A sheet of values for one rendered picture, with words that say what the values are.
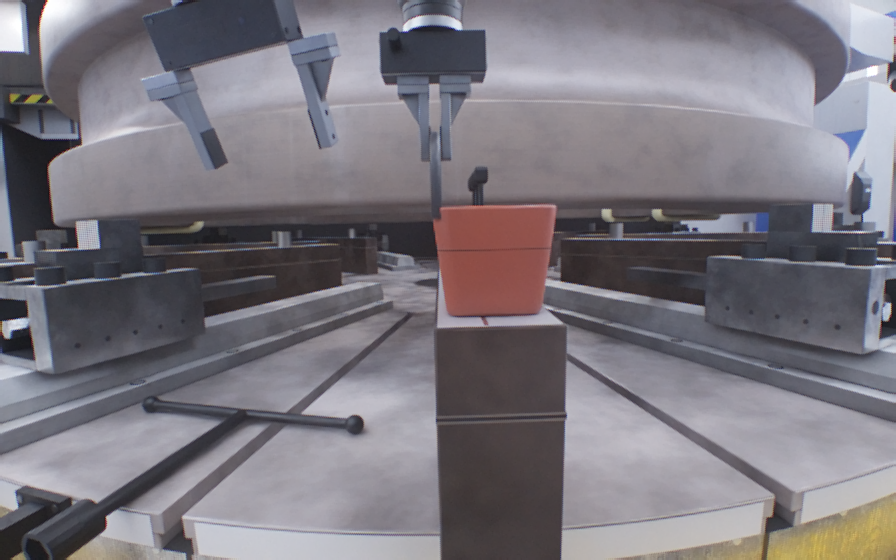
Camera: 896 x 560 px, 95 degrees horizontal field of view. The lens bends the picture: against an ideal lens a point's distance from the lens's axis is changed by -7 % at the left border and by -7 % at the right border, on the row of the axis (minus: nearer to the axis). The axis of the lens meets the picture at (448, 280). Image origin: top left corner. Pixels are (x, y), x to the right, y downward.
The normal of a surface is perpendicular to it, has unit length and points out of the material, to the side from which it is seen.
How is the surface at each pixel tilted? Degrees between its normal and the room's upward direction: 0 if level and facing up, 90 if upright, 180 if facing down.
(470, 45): 90
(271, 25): 114
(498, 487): 90
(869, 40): 90
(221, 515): 0
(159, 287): 90
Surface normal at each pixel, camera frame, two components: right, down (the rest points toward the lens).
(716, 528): 0.14, 0.12
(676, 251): -0.70, 0.11
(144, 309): 0.93, 0.03
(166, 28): -0.07, 0.51
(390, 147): -0.07, 0.12
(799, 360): -0.92, 0.07
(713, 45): 0.38, 0.11
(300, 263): 0.72, 0.07
